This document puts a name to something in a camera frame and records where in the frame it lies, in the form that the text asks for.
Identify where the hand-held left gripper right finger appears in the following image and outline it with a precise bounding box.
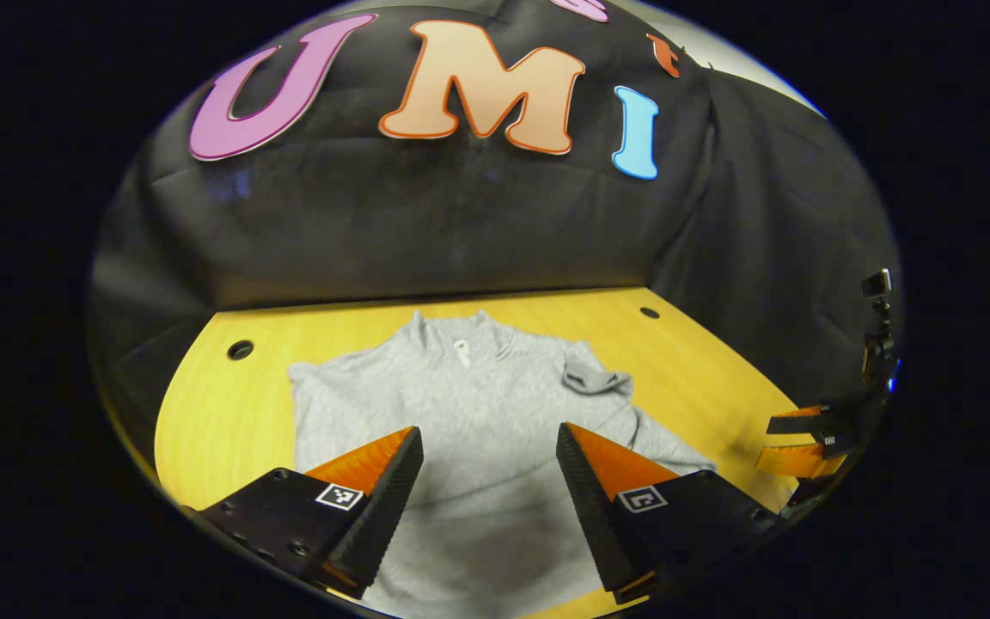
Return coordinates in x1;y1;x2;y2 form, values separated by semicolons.
556;422;784;605

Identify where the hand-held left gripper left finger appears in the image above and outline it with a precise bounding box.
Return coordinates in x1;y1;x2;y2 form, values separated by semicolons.
181;426;425;600

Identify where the grey zip-neck sweatshirt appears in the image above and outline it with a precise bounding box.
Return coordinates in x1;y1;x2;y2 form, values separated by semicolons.
287;309;718;619

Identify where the black backdrop cloth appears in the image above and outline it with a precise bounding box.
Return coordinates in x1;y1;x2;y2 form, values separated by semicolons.
87;0;900;457

